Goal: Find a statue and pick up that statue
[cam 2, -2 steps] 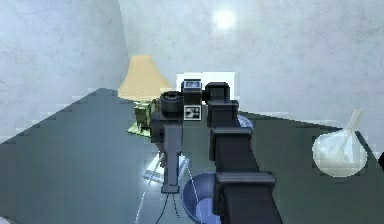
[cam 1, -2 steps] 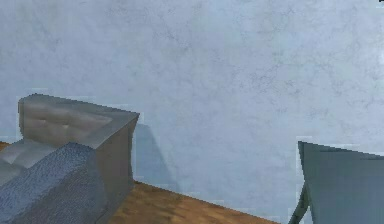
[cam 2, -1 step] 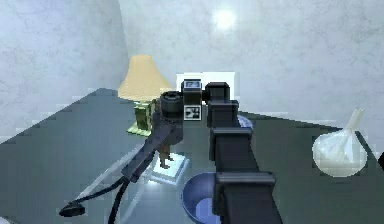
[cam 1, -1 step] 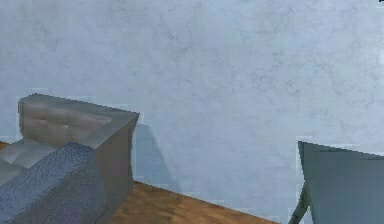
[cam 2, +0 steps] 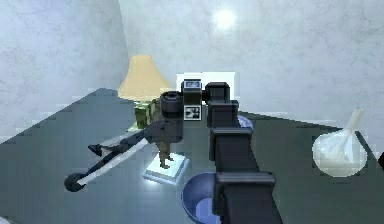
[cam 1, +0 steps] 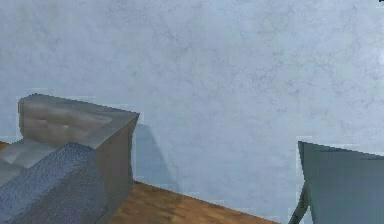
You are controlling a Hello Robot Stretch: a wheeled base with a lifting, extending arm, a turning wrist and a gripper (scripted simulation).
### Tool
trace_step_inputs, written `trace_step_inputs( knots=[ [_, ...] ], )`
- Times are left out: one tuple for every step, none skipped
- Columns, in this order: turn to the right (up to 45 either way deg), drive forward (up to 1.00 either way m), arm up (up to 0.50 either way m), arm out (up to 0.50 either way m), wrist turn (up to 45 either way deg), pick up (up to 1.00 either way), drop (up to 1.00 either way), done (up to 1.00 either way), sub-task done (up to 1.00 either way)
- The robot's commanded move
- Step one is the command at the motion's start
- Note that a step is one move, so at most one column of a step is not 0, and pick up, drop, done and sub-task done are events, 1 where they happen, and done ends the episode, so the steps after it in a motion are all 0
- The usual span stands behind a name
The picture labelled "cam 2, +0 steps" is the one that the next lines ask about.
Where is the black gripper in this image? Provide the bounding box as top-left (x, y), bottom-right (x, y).
top-left (63, 89), bottom-right (186, 193)

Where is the brown statue on pale base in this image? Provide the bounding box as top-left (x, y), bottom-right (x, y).
top-left (142, 140), bottom-right (190, 186)

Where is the dark grey table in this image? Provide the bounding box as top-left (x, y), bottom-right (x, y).
top-left (0, 87), bottom-right (384, 224)

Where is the beige shade green table lamp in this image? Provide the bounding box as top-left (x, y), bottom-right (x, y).
top-left (117, 54), bottom-right (173, 132)

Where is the blue bowl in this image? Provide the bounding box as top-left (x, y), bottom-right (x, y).
top-left (237, 114), bottom-right (255, 131)
top-left (181, 171), bottom-right (222, 224)

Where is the white rectangular box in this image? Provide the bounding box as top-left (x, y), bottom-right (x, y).
top-left (175, 71), bottom-right (236, 102)

